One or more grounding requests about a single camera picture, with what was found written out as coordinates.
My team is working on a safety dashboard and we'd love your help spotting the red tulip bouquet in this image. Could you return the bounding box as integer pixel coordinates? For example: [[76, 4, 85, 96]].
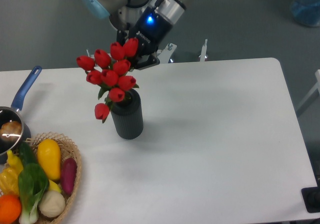
[[76, 38, 139, 122]]

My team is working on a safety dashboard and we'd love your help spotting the yellow bell pepper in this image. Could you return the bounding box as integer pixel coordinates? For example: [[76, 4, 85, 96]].
[[0, 167, 19, 196]]

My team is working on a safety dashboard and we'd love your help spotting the dark grey ribbed vase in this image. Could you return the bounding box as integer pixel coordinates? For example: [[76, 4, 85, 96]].
[[111, 89, 144, 140]]

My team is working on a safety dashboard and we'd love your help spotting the green bok choy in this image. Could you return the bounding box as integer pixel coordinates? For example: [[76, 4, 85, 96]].
[[18, 163, 49, 223]]

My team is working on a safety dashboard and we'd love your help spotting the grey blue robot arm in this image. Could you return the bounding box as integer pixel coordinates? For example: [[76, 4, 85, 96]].
[[81, 0, 193, 70]]

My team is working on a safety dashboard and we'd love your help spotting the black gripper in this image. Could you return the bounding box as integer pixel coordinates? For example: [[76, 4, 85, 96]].
[[116, 7, 173, 71]]

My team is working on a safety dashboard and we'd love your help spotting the purple eggplant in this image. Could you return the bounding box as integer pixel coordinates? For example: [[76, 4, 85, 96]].
[[60, 158, 77, 195]]

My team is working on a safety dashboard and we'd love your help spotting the blue translucent bin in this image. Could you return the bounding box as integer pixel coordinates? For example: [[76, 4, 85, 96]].
[[290, 0, 320, 27]]

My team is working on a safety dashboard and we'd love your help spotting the beige garlic bulb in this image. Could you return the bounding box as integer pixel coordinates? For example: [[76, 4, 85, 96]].
[[38, 190, 66, 218]]

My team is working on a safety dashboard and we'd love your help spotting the black device at table edge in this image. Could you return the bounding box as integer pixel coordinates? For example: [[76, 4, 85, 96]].
[[301, 187, 320, 213]]

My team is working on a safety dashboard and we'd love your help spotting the orange fruit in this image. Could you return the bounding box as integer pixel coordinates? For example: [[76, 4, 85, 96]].
[[0, 194, 22, 223]]

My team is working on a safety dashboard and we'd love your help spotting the white table frame leg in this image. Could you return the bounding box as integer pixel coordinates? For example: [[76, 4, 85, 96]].
[[295, 70, 320, 117]]

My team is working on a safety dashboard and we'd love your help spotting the yellow squash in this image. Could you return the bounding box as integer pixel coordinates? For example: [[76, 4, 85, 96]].
[[37, 139, 61, 182]]

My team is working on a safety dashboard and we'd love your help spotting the brown bread roll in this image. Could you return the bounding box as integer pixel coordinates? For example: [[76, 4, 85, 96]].
[[0, 121, 22, 142]]

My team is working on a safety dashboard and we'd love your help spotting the woven wicker basket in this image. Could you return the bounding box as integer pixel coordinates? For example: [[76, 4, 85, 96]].
[[27, 132, 82, 223]]

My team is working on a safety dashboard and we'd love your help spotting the blue handled saucepan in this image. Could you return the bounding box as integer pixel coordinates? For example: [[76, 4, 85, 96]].
[[0, 66, 42, 164]]

